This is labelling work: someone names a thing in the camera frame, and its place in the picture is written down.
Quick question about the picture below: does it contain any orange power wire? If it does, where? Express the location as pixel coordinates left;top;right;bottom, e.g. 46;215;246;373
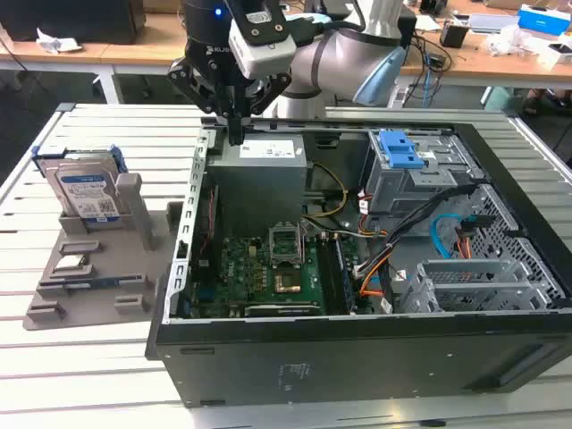
455;214;497;260

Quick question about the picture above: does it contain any yellow wire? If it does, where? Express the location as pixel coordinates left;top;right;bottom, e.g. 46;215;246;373
307;163;349;220

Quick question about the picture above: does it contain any black graphics card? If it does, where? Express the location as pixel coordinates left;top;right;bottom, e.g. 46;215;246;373
243;301;323;317

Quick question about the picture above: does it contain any black RAM slot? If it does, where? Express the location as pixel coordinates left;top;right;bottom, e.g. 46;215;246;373
316;236;348;314

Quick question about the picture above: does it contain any grey tray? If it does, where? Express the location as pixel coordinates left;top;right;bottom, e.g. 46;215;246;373
468;13;519;35

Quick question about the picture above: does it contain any hard disk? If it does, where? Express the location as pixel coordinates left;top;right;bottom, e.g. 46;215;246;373
31;145;130;224

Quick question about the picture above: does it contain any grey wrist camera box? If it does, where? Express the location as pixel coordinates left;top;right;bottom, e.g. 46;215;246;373
225;8;299;80

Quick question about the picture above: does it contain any CPU socket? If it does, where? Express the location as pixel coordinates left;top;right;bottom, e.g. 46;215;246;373
273;267;307;296

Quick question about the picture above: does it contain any green motherboard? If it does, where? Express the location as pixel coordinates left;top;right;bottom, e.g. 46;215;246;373
189;234;358;316

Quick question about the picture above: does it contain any grey power supply unit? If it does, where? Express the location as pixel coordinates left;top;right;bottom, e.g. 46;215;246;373
205;136;309;224

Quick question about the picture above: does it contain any blue cardboard box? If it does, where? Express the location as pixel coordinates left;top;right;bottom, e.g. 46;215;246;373
517;4;572;37

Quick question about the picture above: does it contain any blue plastic drive latch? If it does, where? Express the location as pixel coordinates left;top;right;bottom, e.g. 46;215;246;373
377;129;425;170

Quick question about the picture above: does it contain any silver CPU chip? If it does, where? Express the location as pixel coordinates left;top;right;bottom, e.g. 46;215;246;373
54;255;88;272

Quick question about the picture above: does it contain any wooden desk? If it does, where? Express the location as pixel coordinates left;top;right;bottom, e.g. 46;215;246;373
0;8;572;106

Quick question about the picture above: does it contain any white box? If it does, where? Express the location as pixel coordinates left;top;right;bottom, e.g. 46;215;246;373
535;38;572;68

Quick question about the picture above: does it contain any grey optical drive cage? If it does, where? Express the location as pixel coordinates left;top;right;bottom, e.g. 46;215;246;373
366;130;486;215

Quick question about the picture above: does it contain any black PC case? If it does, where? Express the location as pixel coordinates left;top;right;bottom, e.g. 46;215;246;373
145;116;572;410

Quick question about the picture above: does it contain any grey parts rack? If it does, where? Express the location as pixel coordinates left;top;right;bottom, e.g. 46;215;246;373
21;172;187;332

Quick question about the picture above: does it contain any black cable bundle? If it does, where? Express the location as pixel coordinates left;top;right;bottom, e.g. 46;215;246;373
352;182;479;281

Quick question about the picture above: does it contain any clear plastic bag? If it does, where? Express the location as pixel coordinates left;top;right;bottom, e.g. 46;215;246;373
484;24;544;57

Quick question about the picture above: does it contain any white power strip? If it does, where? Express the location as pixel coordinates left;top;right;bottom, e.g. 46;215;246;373
388;84;411;108

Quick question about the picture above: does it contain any metal socket cover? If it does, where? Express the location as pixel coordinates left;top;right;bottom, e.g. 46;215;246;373
266;222;306;269

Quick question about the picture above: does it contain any blue RAM stick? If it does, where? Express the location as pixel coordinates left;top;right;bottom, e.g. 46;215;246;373
39;276;122;290

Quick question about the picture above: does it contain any blue wire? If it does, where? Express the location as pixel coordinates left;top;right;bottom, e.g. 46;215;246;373
428;213;475;260

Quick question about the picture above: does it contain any large black box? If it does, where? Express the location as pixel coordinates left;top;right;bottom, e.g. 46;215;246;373
0;0;147;45

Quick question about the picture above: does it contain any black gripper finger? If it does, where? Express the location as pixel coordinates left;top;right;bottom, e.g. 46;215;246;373
235;73;292;147
167;57;237;147

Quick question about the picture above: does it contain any crumpled white paper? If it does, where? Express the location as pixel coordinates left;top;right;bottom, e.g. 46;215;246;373
36;27;82;55

